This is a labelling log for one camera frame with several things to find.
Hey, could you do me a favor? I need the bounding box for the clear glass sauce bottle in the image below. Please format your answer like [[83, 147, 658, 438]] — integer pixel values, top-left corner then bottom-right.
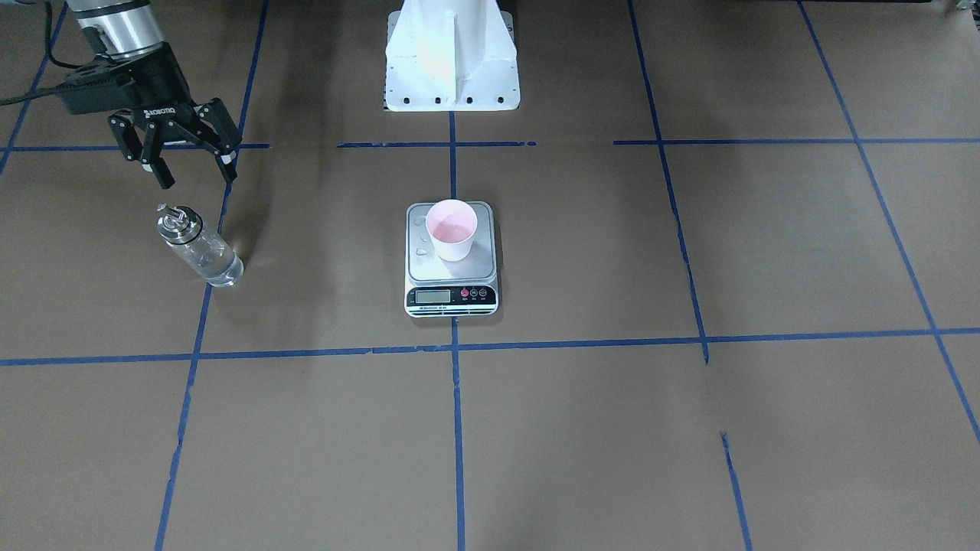
[[156, 203, 244, 287]]

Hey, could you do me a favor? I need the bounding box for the pink paper cup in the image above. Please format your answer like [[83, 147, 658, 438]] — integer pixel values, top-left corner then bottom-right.
[[426, 199, 479, 262]]

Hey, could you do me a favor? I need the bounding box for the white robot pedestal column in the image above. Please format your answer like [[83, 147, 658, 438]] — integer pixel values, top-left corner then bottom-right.
[[383, 1, 521, 112]]

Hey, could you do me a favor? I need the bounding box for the grey digital kitchen scale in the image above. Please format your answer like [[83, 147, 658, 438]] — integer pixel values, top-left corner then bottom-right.
[[403, 201, 499, 318]]

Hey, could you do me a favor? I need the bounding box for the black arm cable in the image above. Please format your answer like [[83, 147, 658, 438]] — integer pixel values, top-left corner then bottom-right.
[[0, 0, 100, 106]]

